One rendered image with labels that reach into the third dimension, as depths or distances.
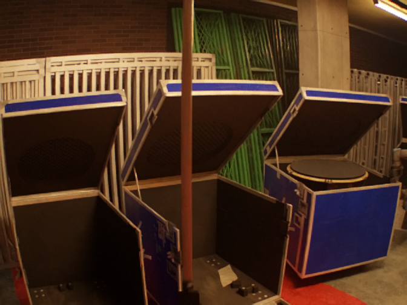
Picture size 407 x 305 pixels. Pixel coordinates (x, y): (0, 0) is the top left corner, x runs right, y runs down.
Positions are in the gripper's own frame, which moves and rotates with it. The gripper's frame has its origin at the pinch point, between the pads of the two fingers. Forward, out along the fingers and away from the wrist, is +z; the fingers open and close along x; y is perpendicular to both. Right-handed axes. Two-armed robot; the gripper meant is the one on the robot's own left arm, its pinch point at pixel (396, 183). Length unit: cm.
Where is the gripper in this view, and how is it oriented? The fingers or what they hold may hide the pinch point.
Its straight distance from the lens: 373.0
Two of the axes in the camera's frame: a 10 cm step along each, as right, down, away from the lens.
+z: 0.3, 10.0, 0.5
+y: -2.1, -0.4, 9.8
